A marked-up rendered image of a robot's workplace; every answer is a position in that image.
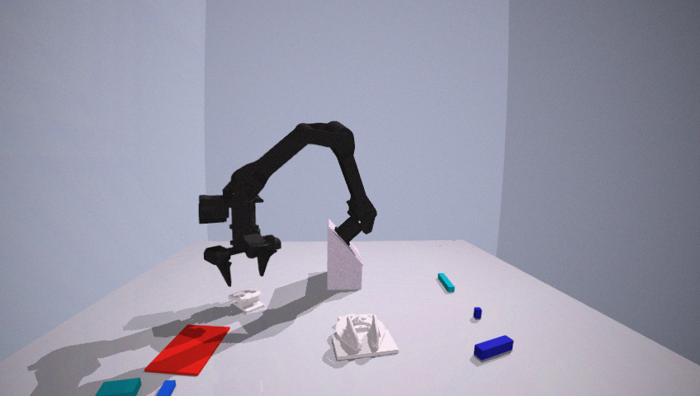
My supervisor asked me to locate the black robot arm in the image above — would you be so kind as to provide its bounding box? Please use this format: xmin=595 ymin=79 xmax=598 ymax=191
xmin=199 ymin=121 xmax=377 ymax=259

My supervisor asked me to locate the red flat plate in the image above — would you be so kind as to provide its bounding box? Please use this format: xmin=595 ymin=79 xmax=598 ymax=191
xmin=144 ymin=325 xmax=230 ymax=376

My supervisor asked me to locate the blue long bar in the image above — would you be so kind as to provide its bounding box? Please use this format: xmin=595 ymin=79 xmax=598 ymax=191
xmin=157 ymin=380 xmax=176 ymax=396

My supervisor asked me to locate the teal rectangular bar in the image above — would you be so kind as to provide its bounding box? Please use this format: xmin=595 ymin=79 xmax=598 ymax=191
xmin=438 ymin=273 xmax=455 ymax=293

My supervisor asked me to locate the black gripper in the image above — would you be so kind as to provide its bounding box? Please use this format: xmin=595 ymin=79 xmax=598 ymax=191
xmin=204 ymin=221 xmax=281 ymax=287

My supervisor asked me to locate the teal flat block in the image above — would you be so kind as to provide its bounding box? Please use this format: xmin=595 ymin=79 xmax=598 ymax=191
xmin=95 ymin=377 xmax=142 ymax=396

